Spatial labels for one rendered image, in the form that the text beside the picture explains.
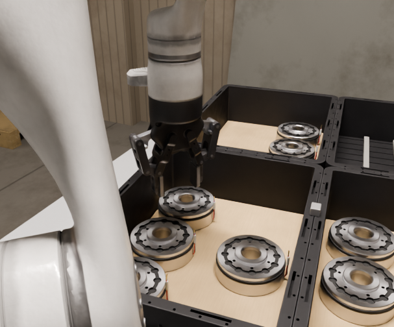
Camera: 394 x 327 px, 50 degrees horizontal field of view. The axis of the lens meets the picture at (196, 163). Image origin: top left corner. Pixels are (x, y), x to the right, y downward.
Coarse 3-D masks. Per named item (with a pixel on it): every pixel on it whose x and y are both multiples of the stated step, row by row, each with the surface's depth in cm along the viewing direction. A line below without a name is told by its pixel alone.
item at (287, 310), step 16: (256, 160) 77; (272, 160) 76; (288, 160) 76; (320, 176) 71; (304, 224) 61; (304, 240) 56; (304, 256) 53; (288, 288) 48; (144, 304) 46; (160, 304) 46; (176, 304) 46; (288, 304) 46; (160, 320) 46; (176, 320) 45; (192, 320) 44; (208, 320) 44; (224, 320) 44; (240, 320) 44; (288, 320) 44
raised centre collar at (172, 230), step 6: (150, 228) 69; (156, 228) 69; (162, 228) 69; (168, 228) 69; (174, 228) 69; (150, 234) 67; (174, 234) 67; (150, 240) 66; (156, 240) 66; (162, 240) 66; (168, 240) 66
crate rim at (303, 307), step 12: (336, 168) 74; (324, 180) 70; (384, 180) 71; (324, 192) 66; (324, 204) 63; (324, 216) 61; (312, 228) 58; (312, 240) 56; (312, 252) 54; (312, 264) 52; (312, 276) 50; (300, 288) 48; (312, 288) 48; (300, 300) 46; (300, 312) 45; (300, 324) 44
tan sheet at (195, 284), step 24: (216, 216) 78; (240, 216) 78; (264, 216) 78; (288, 216) 78; (216, 240) 72; (288, 240) 72; (192, 264) 67; (192, 288) 62; (216, 288) 62; (216, 312) 58; (240, 312) 58; (264, 312) 58
